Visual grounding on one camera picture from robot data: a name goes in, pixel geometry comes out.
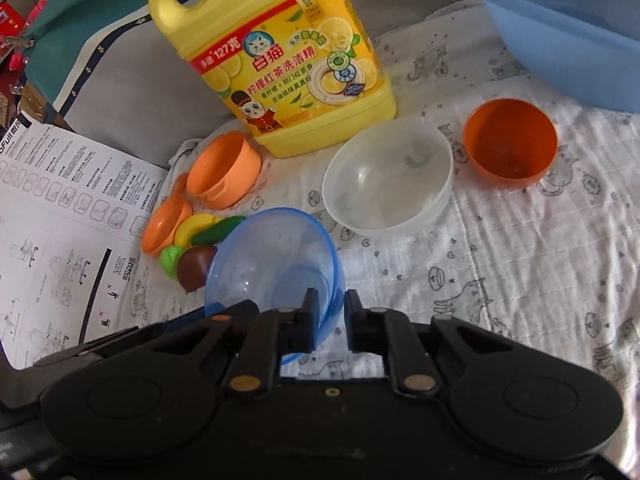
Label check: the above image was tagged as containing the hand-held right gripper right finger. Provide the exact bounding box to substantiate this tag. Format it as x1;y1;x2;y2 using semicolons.
346;289;506;396

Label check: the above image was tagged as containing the red box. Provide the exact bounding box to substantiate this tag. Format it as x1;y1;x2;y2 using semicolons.
0;2;25;36

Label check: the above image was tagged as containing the white instruction sheet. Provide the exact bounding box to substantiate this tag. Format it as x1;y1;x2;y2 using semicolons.
0;115;173;367

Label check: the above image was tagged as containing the dark orange bowl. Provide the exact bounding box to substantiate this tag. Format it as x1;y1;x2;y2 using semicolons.
462;99;559;191

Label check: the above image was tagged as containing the yellow detergent bottle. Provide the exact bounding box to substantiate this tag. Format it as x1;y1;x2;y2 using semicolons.
150;0;398;158

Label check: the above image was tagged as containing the light green toy vegetable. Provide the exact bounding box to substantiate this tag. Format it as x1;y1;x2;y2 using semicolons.
159;244;184;279

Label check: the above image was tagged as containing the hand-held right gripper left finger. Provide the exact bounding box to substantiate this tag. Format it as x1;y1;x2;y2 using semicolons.
145;287;321;396

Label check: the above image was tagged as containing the blue transparent bowl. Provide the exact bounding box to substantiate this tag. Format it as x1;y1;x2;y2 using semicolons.
204;206;346;367

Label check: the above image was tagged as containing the large blue plastic basin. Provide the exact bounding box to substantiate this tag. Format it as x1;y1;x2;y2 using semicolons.
452;0;640;113

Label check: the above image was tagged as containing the green toy cucumber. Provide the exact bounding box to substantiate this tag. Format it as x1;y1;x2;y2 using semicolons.
192;216;247;246

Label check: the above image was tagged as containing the small orange plastic dish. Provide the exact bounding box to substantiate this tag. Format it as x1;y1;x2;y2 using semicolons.
141;192;194;254

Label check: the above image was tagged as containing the clear plastic bowl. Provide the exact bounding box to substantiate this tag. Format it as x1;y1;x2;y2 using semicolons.
322;114;455;239

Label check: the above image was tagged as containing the brown cardboard box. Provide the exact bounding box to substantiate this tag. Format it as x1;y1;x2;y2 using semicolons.
17;82;67;126

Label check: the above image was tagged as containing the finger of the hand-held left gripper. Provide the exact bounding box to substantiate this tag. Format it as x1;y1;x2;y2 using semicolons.
32;316;216;368

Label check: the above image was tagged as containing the light orange plastic bowl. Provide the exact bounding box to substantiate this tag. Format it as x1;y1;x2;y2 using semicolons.
186;131;264;209

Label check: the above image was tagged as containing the teal grey star-striped bedding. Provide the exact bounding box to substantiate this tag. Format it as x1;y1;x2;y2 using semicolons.
24;0;236;163

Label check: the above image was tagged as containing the white printed bed sheet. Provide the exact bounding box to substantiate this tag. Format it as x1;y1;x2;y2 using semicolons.
120;0;640;396

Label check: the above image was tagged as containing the yellow toy banana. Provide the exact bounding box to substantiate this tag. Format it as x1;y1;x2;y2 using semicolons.
175;213;223;247

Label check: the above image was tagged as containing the brown toy chestnut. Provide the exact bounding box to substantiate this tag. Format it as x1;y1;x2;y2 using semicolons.
177;245;219;292

